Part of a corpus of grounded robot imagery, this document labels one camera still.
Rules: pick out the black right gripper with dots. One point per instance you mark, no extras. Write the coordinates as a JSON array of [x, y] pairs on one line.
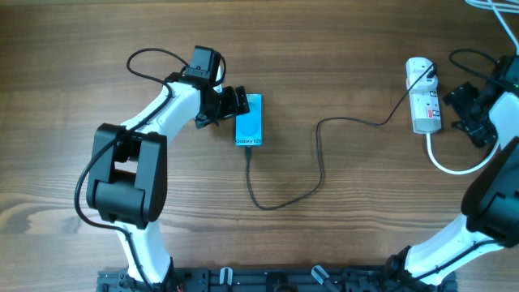
[[481, 133]]

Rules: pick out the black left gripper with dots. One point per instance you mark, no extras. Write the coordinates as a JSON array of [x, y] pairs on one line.
[[230, 108]]

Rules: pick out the blue-screen Galaxy smartphone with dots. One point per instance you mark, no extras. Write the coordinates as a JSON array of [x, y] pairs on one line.
[[249, 127]]

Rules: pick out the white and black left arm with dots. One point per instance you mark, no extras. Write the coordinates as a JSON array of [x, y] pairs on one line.
[[124, 186]]

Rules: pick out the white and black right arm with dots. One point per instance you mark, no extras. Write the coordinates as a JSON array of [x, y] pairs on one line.
[[488, 220]]

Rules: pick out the white power strip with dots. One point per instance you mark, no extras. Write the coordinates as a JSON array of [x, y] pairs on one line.
[[422, 83]]

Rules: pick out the black mounting rail base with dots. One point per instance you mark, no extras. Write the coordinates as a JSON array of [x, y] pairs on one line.
[[360, 278]]

